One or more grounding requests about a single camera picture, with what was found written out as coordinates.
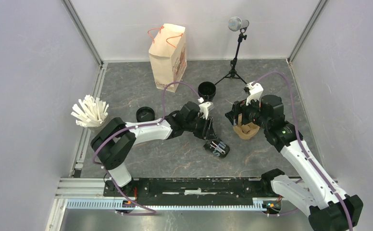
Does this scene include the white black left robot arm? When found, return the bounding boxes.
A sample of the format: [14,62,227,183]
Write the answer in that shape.
[91,102,230,196]

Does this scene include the single black coffee cup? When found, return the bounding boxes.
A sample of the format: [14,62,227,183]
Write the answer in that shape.
[203,139,230,158]

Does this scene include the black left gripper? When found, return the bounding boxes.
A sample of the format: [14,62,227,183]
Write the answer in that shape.
[184,113,217,141]

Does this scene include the stack of black lids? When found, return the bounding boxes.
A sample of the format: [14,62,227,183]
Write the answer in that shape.
[136,106,155,122]

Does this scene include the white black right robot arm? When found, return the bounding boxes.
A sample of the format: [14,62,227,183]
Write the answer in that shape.
[225,95,363,231]

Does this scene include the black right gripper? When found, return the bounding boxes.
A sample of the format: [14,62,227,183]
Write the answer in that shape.
[224,93,270,129]

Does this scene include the paper takeout bag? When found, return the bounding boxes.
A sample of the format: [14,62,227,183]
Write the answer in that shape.
[148,23,187,90]

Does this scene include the stack of black cups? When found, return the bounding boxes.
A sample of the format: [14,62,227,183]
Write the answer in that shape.
[198,81,216,102]

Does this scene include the microphone on black tripod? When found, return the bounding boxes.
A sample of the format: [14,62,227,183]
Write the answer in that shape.
[215,16,249,85]

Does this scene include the white straws in cup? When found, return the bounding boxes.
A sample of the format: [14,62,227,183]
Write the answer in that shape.
[71,95,109,128]

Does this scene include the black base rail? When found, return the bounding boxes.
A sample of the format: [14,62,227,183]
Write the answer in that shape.
[56,177,334,211]

